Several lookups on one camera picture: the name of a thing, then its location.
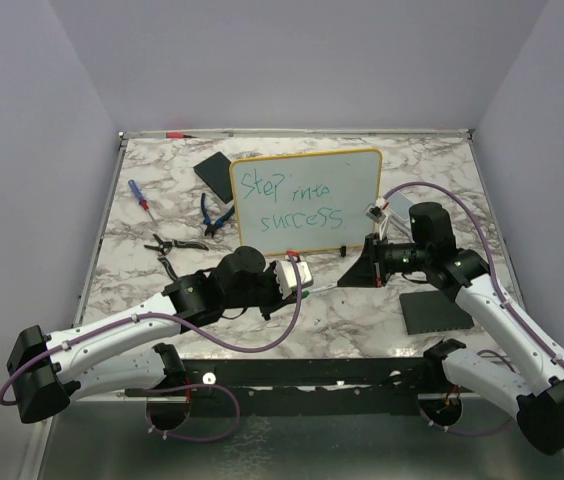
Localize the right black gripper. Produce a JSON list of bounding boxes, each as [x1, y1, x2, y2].
[[339, 231, 431, 286]]

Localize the yellow framed whiteboard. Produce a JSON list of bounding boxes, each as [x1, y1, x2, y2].
[[229, 148, 383, 255]]

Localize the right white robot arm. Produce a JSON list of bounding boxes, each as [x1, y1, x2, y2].
[[337, 202, 564, 455]]

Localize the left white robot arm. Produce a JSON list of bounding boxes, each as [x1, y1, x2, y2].
[[0, 247, 313, 424]]

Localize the white whiteboard eraser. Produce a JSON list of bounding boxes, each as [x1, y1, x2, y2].
[[388, 192, 414, 222]]

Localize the black box near whiteboard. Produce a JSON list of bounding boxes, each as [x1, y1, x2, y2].
[[193, 152, 233, 204]]

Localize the black box front right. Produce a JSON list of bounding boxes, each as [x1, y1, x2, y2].
[[399, 291, 475, 336]]

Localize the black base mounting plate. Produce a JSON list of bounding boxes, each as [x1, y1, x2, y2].
[[184, 357, 452, 417]]

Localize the black multitool pliers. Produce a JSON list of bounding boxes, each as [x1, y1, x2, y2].
[[143, 233, 212, 286]]

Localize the blue red screwdriver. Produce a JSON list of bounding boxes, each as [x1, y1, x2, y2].
[[128, 180, 157, 224]]

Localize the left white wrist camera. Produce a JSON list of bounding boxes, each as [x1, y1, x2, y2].
[[274, 252, 314, 299]]

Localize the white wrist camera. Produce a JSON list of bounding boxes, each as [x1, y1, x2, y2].
[[274, 252, 314, 299], [365, 196, 390, 243]]

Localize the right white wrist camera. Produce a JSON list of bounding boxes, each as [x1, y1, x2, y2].
[[365, 196, 390, 243]]

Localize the blue handled cutters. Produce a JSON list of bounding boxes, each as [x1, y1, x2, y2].
[[200, 192, 237, 238]]

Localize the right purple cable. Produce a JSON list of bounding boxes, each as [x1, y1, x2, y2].
[[379, 181, 564, 451]]

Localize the red marker on rail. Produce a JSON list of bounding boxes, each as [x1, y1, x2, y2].
[[165, 131, 197, 139]]

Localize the aluminium table frame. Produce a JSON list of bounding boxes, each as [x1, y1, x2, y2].
[[22, 129, 564, 479]]

